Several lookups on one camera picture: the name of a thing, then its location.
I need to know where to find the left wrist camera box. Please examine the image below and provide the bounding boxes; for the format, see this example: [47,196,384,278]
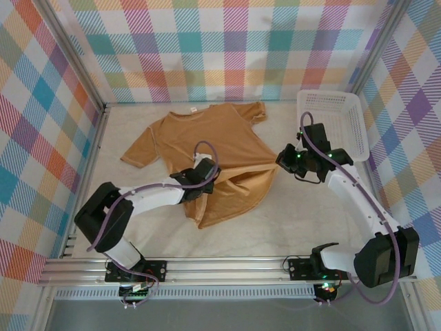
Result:
[193,154,216,180]

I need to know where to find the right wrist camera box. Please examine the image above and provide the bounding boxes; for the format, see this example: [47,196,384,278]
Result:
[300,123,330,152]

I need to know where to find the tan t-shirt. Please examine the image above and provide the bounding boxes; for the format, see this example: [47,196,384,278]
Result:
[120,101,279,229]

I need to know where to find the aluminium frame post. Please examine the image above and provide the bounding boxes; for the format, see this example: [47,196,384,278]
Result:
[36,0,111,111]
[349,0,411,92]

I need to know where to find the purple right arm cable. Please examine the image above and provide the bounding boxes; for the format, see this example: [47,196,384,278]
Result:
[300,110,402,307]

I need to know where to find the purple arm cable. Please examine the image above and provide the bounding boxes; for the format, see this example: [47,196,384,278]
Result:
[300,110,402,307]
[88,140,221,310]

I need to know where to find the slotted grey cable duct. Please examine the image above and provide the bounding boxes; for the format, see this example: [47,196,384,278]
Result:
[54,288,318,301]

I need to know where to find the white plastic basket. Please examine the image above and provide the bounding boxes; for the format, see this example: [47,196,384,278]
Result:
[296,90,371,163]

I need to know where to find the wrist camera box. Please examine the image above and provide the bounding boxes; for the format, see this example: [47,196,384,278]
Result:
[300,123,330,152]
[193,154,216,180]

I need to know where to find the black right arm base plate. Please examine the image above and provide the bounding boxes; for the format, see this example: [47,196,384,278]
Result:
[288,257,352,281]

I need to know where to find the aluminium frame leg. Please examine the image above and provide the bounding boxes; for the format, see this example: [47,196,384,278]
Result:
[399,282,427,331]
[30,285,58,331]

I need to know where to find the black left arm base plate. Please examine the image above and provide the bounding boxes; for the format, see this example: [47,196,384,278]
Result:
[105,260,168,283]

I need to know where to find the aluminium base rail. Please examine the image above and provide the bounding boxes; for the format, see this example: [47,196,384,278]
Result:
[37,257,418,287]

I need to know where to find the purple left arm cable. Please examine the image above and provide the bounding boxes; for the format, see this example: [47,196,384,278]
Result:
[88,140,221,310]

